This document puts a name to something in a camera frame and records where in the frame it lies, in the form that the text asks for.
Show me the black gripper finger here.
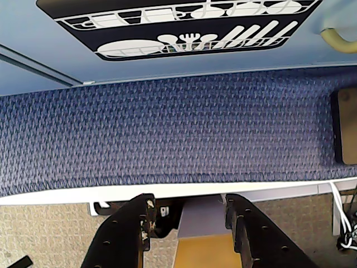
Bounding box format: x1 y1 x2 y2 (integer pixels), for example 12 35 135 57
225 194 335 268
80 193 156 268

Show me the gray and yellow block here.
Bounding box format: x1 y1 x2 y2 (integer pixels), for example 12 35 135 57
172 195 244 268

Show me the wooden board with black edge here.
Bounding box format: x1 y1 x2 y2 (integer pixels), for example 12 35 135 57
330 88 357 165

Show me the black dish rack picture panel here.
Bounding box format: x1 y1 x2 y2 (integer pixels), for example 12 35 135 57
36 0 324 61

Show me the blue toy kitchen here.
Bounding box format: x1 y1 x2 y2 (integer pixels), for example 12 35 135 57
0 0 357 97

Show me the white bracket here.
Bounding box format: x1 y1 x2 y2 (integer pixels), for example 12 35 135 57
89 200 111 216

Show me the white cable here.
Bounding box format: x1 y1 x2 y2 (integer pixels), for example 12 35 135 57
329 180 357 249

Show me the black strap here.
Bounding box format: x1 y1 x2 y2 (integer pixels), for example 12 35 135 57
15 254 34 268

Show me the yellow curved handle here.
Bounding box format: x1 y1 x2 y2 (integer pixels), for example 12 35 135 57
320 27 357 54

